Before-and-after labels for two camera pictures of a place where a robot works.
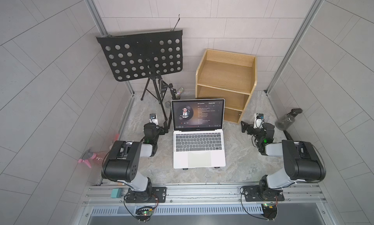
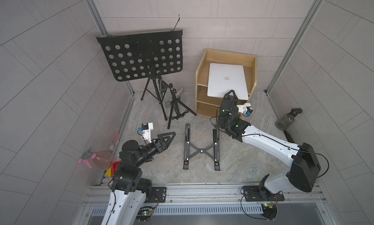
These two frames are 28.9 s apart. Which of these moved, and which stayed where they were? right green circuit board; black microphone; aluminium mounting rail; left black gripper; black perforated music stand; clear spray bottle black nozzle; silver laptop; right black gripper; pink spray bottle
Moved: left black gripper; right black gripper; silver laptop
Stayed: right green circuit board; aluminium mounting rail; black microphone; clear spray bottle black nozzle; pink spray bottle; black perforated music stand
